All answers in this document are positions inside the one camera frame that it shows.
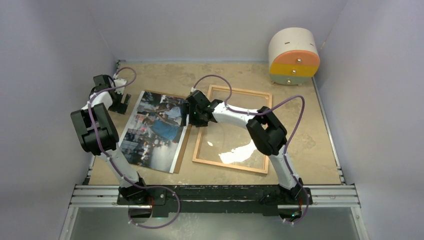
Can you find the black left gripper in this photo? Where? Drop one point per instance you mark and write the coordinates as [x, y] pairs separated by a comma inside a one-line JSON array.
[[120, 107]]

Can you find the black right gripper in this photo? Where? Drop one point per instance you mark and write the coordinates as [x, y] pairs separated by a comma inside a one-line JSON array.
[[188, 107]]

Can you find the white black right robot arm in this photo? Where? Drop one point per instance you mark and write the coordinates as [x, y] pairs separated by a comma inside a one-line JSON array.
[[265, 129]]

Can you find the brown cardboard backing board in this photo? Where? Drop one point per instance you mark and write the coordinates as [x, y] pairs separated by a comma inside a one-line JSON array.
[[184, 152]]

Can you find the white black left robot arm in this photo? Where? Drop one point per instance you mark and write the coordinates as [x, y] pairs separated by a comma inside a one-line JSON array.
[[98, 135]]

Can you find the printed colour photo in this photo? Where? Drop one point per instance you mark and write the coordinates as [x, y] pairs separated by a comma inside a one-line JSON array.
[[133, 142]]

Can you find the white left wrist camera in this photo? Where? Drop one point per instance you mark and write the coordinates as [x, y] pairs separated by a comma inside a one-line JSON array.
[[120, 84]]

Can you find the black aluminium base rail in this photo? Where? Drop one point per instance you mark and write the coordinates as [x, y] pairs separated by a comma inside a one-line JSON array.
[[267, 200]]

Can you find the round white drawer cabinet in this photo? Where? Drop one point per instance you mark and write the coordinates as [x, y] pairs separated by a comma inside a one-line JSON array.
[[293, 57]]

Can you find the light wooden picture frame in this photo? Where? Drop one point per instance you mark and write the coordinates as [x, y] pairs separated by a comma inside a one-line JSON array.
[[226, 145]]

